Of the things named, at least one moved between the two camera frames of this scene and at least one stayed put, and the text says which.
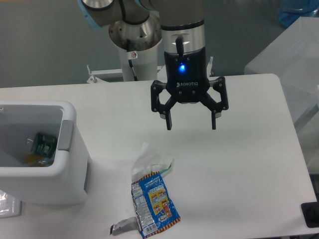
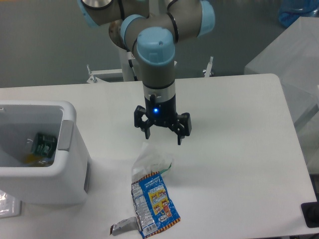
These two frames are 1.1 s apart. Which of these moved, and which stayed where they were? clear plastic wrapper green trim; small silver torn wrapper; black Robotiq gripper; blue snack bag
Moved: black Robotiq gripper
Stayed: small silver torn wrapper; blue snack bag; clear plastic wrapper green trim
